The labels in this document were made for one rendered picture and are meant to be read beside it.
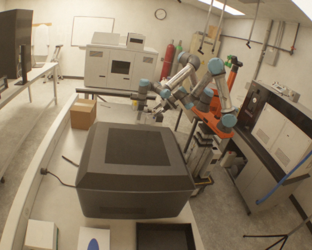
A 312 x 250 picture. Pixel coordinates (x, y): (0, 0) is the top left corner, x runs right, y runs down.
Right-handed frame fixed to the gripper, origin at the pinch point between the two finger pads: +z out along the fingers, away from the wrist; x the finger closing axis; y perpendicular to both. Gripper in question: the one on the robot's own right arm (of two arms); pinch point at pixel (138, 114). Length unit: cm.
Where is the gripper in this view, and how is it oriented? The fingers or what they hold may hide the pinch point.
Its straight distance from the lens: 141.4
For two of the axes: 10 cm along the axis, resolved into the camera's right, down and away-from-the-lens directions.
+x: -1.6, -5.4, 8.3
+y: 9.7, 0.8, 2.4
